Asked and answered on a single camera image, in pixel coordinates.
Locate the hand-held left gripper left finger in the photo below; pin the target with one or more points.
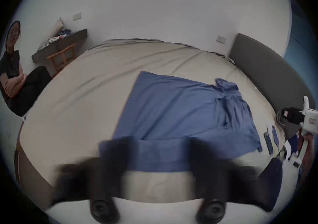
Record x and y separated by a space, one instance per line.
104 168

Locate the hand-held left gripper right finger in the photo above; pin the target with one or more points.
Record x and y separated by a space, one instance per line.
211 175

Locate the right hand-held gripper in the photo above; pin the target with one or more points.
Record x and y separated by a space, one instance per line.
311 118

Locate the dark blue shirt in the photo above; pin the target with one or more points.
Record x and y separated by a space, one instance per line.
174 106

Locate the person's right hand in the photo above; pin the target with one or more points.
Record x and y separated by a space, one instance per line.
312 148

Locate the dark blue phone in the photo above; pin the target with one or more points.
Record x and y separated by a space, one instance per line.
274 135
268 143

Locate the dark grey padded headboard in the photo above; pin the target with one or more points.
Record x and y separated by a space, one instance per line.
263 68

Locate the bed with beige sheet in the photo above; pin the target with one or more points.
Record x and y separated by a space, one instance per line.
87 88

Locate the orange wooden chair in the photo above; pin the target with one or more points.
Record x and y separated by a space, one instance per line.
60 56

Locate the dark desk with clutter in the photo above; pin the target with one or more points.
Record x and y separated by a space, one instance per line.
72 36

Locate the white wall socket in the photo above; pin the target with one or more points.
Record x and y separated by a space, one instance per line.
77 16
221 39

